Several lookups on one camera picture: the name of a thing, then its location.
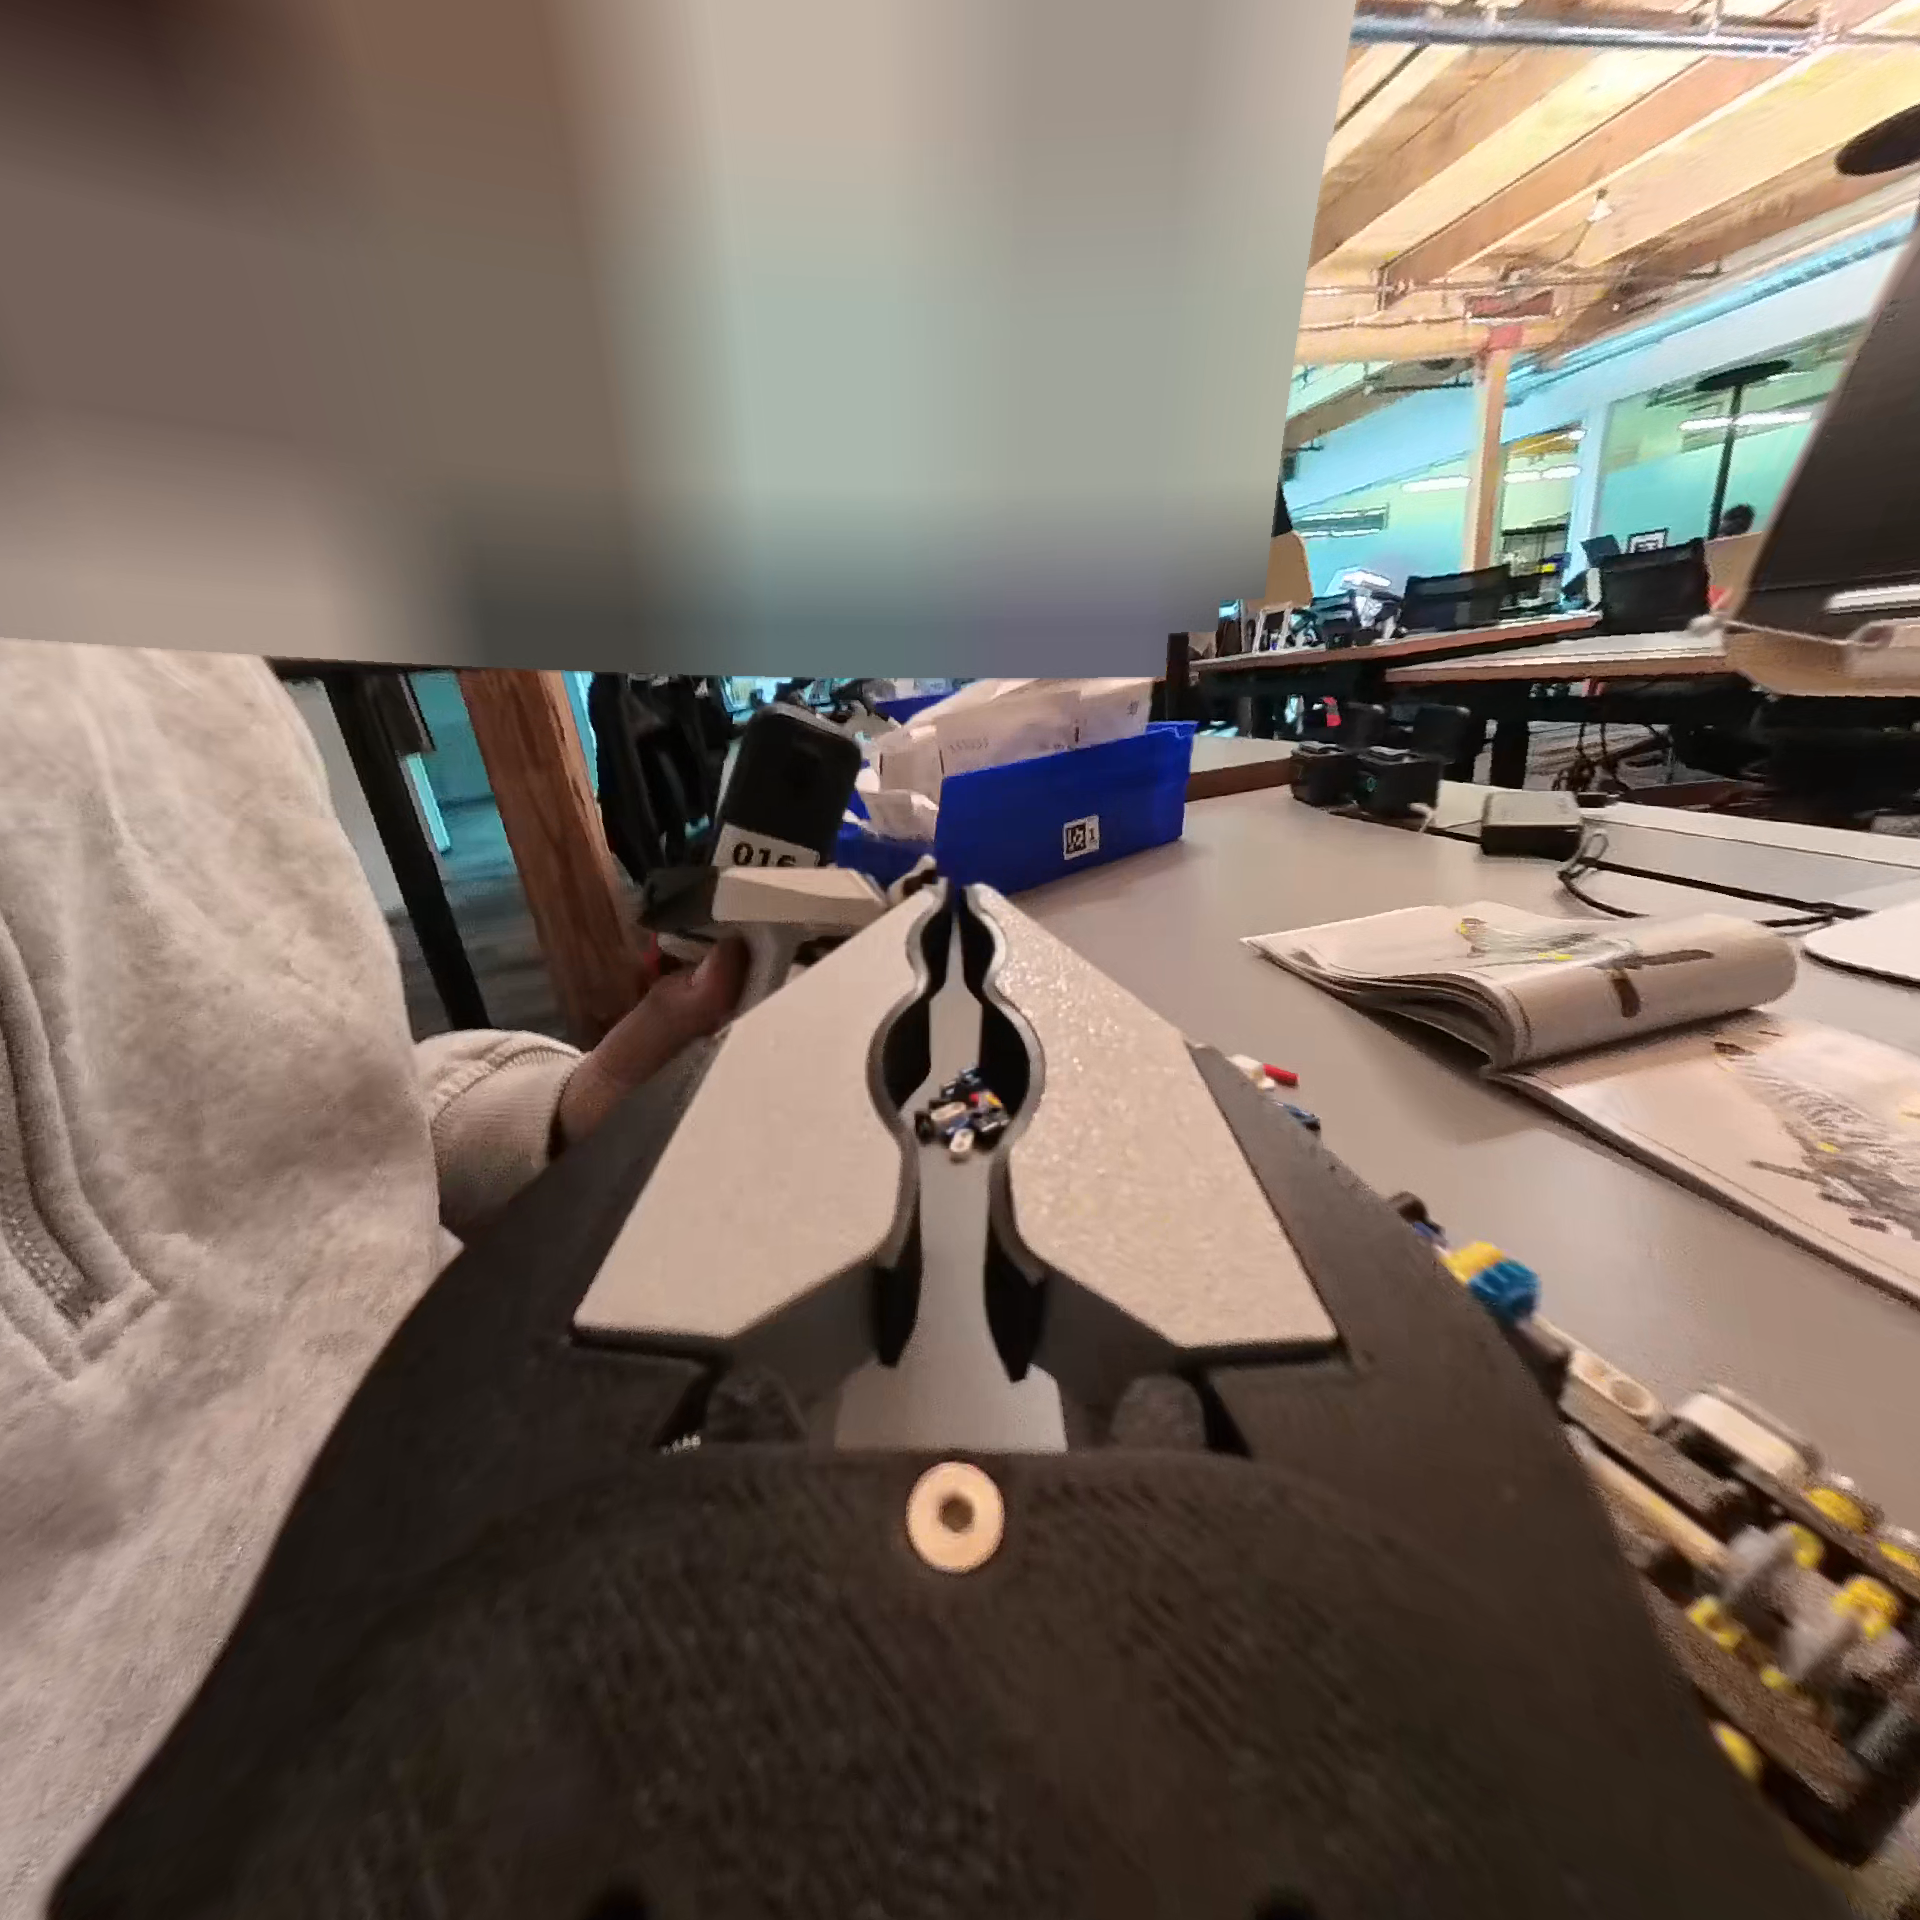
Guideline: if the zebra striped lego model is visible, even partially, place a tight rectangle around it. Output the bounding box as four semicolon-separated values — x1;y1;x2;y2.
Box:
1391;1181;1920;1868

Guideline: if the white flat pad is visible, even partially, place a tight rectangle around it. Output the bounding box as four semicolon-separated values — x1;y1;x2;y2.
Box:
1799;897;1920;987

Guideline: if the wooden ceiling pillar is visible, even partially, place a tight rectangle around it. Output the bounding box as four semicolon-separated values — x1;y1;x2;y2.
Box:
1462;336;1513;571

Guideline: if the person's left forearm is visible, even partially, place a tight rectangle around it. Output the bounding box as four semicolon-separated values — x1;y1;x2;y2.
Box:
409;1026;589;1250

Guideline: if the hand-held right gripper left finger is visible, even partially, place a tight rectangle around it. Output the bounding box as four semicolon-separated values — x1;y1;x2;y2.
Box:
573;882;952;1415

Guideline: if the dark hanging jacket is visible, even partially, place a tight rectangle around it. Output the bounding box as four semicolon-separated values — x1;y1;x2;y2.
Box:
588;670;726;888

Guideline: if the black computer monitor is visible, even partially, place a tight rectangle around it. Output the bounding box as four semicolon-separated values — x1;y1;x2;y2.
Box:
1401;560;1517;634
1594;538;1713;635

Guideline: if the pile of white paper bags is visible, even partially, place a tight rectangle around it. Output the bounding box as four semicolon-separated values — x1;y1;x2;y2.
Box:
865;676;1159;843

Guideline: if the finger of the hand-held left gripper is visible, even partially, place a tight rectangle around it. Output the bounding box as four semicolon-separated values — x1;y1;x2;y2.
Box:
710;865;893;1010

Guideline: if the black table leg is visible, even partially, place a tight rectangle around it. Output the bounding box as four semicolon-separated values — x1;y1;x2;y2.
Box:
322;670;498;1032

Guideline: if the dark laptop on stand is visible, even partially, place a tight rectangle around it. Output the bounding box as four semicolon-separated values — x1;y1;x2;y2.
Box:
1710;191;1920;701

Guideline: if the wooden post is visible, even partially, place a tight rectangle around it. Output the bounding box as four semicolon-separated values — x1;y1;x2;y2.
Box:
457;670;657;1045

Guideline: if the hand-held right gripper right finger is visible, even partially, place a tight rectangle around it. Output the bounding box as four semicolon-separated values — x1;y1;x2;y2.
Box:
965;882;1339;1443

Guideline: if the person's grey sweatshirt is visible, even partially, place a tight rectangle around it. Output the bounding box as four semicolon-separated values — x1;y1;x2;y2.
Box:
0;641;472;1920

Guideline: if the pile of small lego pieces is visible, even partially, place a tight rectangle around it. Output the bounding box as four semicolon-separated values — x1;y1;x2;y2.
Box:
913;1048;1326;1158

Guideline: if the person's left hand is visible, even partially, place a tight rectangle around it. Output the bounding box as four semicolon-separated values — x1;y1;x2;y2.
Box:
553;939;756;1158

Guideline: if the lego instruction booklet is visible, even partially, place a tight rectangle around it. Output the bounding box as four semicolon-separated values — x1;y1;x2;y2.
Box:
1244;901;1920;1299

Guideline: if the black cable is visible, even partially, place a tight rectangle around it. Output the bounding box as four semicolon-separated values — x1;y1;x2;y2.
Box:
1556;828;1872;927

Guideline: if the black charging dock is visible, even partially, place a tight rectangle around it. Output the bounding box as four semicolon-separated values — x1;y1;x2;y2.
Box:
1286;701;1391;814
1350;701;1475;824

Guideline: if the blue plastic bin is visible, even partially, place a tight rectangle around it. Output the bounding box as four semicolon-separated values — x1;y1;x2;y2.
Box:
830;720;1201;907

